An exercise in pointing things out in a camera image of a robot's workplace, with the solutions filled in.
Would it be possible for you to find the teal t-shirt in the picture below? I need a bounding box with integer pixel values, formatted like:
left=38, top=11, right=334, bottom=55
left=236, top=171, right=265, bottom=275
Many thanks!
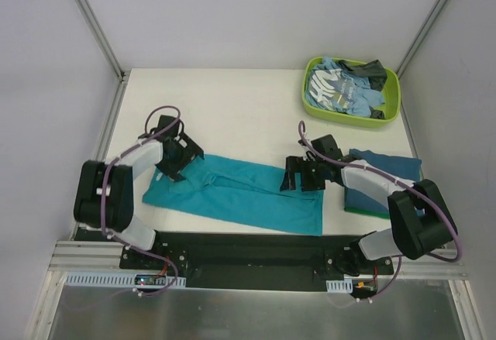
left=142, top=154, right=324, bottom=236

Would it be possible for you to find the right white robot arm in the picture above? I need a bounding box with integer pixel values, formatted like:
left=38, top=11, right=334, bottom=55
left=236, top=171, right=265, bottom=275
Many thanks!
left=280, top=135, right=463, bottom=274

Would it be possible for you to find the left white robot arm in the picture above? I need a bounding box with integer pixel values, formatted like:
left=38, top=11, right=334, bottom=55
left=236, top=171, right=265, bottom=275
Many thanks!
left=74, top=115, right=205, bottom=270

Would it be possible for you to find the folded green t-shirt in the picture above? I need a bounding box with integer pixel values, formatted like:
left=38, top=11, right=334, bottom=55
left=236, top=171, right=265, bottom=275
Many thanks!
left=344, top=207, right=390, bottom=220

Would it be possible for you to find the light blue printed t-shirt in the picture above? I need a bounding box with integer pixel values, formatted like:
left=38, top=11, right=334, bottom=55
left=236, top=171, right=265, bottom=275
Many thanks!
left=304, top=57, right=385, bottom=119

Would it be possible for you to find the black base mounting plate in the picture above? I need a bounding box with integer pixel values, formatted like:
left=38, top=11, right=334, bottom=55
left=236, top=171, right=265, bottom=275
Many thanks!
left=119, top=232, right=397, bottom=296

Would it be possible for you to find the folded dark blue t-shirt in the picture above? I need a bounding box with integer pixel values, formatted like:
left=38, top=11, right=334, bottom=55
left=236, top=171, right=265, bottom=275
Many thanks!
left=344, top=149, right=422, bottom=213

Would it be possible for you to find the lime green plastic basket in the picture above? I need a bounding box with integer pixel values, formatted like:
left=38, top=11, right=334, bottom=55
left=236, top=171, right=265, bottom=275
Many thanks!
left=301, top=57, right=401, bottom=129

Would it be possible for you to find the dark grey garment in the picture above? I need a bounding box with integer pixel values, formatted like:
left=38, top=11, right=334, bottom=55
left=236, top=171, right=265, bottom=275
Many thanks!
left=337, top=60, right=388, bottom=91

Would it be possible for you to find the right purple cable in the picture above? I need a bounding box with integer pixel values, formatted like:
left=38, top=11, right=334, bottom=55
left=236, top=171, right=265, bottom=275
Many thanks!
left=297, top=120, right=465, bottom=310

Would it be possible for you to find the right white cable duct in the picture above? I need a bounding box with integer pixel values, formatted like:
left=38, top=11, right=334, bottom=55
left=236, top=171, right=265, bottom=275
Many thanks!
left=325, top=279, right=353, bottom=294

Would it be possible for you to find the white cable duct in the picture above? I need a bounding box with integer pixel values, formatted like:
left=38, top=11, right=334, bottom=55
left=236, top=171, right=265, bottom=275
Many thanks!
left=325, top=279, right=353, bottom=294
left=65, top=272, right=186, bottom=290

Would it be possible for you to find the left white cable duct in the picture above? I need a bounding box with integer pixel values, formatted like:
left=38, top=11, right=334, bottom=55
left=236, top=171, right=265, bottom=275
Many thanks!
left=65, top=272, right=186, bottom=290

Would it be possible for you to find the left aluminium frame post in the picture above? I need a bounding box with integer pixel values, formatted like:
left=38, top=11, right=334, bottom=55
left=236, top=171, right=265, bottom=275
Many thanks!
left=74, top=0, right=126, bottom=81

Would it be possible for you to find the aluminium frame post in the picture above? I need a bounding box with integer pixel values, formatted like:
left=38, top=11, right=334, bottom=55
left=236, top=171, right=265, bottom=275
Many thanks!
left=74, top=0, right=126, bottom=81
left=396, top=0, right=450, bottom=78

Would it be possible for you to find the right aluminium frame post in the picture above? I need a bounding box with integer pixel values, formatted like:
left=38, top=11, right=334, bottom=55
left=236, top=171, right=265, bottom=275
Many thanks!
left=396, top=0, right=450, bottom=78

